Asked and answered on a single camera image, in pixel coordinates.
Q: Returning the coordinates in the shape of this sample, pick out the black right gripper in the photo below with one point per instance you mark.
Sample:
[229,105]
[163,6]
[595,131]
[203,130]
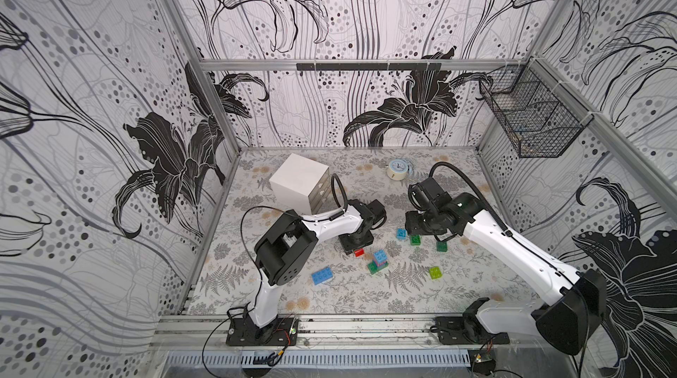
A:
[423,222]

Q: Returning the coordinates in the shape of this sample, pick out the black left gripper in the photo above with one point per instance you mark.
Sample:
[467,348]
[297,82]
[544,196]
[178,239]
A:
[347,246]

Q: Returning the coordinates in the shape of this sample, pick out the long green lego brick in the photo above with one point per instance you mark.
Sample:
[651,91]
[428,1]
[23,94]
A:
[372,268]

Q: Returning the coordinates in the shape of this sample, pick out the small light blue lego brick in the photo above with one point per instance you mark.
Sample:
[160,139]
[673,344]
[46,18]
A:
[380,256]

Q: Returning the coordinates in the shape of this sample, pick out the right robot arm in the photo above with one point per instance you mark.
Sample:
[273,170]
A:
[571,305]

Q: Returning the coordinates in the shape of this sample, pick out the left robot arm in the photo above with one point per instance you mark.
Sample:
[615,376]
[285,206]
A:
[281,253]

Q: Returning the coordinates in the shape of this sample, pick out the small teal lego brick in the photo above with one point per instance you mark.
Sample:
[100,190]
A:
[401,234]

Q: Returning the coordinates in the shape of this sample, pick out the dark green lego brick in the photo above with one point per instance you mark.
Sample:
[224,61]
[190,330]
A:
[441,246]
[415,240]

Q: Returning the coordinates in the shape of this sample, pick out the lime green lego brick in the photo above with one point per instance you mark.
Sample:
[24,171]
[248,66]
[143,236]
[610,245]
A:
[435,273]

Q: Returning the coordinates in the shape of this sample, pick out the long light blue lego brick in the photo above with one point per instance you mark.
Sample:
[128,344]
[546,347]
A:
[322,276]

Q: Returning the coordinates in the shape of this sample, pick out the small blue cream alarm clock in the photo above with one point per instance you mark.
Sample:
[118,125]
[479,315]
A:
[399,169]

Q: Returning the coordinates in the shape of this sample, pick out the white mini drawer cabinet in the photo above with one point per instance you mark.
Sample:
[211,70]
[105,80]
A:
[301,184]

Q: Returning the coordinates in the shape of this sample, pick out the black wire wall basket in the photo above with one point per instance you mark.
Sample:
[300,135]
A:
[531,110]

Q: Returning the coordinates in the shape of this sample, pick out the white slotted cable duct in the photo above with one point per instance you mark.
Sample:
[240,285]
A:
[323,359]

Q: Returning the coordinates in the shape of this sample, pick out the black wall hook bar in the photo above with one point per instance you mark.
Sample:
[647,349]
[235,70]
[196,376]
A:
[364,66]

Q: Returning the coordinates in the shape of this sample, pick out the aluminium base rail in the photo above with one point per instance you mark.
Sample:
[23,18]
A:
[311,330]

